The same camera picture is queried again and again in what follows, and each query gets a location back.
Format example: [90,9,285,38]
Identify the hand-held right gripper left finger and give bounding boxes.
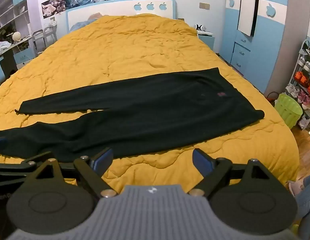
[32,147,118,199]

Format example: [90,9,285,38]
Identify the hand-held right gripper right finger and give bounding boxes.
[188,148,279,198]

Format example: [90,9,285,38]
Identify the black pants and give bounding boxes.
[0,67,265,161]

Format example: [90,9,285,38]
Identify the green plastic basket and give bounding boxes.
[274,93,303,130]

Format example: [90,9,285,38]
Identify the yellow quilted blanket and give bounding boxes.
[0,13,301,196]

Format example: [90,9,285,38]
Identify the person's jeans leg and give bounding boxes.
[294,174,310,227]

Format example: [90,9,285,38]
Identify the white chair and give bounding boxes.
[32,26,58,56]

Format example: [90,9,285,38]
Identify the blue nightstand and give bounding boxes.
[196,31,216,52]

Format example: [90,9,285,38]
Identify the white blue shelf unit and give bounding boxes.
[0,0,33,53]

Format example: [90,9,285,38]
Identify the group of shoes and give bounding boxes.
[285,45,310,128]

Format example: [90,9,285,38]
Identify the blue white wardrobe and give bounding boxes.
[220,0,310,94]

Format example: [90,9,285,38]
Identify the blue pillow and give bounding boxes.
[69,12,106,32]

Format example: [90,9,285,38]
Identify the shelf of small toys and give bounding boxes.
[284,36,310,133]

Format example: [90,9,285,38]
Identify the white blue bed headboard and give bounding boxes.
[65,0,177,33]

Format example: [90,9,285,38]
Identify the white black-edged panel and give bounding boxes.
[237,0,261,37]

